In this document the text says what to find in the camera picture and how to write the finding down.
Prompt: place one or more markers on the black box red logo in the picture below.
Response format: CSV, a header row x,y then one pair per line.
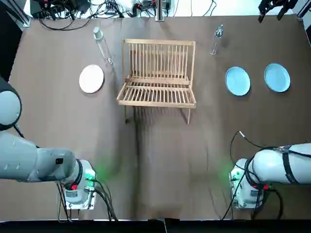
x,y
45,8

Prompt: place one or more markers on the pale round plate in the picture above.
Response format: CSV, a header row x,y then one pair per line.
x,y
91,78

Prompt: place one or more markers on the clear bottle silver cap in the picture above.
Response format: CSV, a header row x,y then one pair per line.
x,y
218,32

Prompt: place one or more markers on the grey hub with plugs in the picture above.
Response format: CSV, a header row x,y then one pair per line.
x,y
113,7

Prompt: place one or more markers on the wooden dish rack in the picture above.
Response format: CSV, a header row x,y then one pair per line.
x,y
158,82

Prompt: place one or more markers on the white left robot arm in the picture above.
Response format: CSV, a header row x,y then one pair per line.
x,y
24,155

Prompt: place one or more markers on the blue round plate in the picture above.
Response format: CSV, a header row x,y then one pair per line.
x,y
277,77
237,80

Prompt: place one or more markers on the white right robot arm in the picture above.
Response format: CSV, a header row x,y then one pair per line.
x,y
267,165

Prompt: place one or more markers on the black clamp stand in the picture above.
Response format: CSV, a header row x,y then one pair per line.
x,y
264,7

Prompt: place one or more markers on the clear bottle grey cap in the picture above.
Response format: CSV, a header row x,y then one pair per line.
x,y
98,34

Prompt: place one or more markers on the aluminium frame post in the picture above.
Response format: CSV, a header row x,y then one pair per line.
x,y
305,9
23,14
160,9

